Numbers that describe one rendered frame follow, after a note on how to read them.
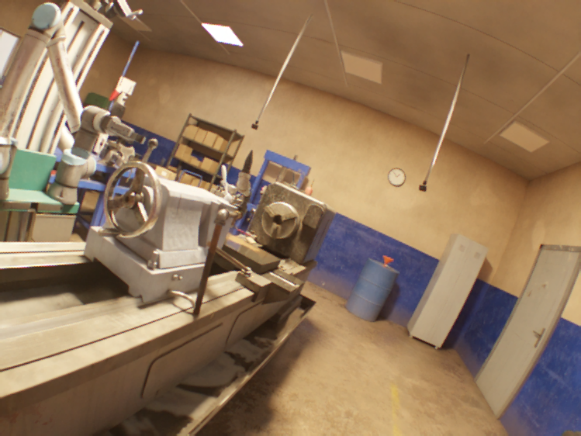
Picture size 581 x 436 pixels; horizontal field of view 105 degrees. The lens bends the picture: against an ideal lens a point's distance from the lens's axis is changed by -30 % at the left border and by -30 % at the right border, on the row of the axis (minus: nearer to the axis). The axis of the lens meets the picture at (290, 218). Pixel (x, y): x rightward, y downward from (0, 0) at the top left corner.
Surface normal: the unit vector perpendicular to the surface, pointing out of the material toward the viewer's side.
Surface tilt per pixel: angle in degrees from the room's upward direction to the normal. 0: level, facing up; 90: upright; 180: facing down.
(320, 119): 90
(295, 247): 90
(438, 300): 90
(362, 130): 90
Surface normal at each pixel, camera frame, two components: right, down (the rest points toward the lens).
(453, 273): -0.26, -0.05
